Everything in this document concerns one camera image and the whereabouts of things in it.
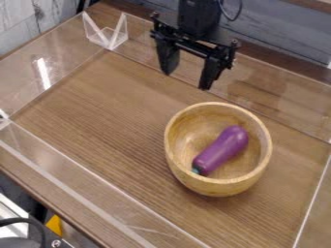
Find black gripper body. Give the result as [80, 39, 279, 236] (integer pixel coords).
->
[148, 0, 242, 71]

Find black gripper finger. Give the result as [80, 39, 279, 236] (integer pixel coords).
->
[155, 35, 181, 76]
[198, 54, 229, 90]

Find purple toy eggplant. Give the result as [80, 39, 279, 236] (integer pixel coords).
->
[191, 125, 249, 176]

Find brown wooden bowl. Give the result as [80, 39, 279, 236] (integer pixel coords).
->
[164, 102, 273, 197]

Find yellow black device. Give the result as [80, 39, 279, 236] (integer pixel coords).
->
[26, 215, 78, 248]

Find clear acrylic corner bracket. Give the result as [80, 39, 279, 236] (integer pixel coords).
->
[82, 13, 128, 50]

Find clear acrylic tray wall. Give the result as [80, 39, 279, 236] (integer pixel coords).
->
[0, 4, 331, 248]

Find black cable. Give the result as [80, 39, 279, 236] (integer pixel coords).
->
[0, 217, 48, 248]

